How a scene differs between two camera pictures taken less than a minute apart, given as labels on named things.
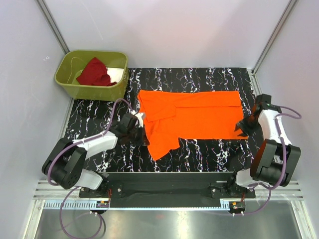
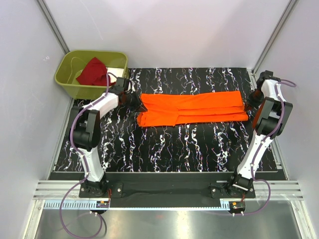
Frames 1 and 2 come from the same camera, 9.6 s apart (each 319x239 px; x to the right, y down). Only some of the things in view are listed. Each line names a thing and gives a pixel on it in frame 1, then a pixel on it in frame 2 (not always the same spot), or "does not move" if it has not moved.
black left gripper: x=143 y=140 → x=138 y=106
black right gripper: x=242 y=125 → x=251 y=104
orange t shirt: x=169 y=115 does not move
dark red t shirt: x=94 y=73 does not move
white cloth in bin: x=116 y=74 does not move
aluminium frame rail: x=53 y=26 does not move
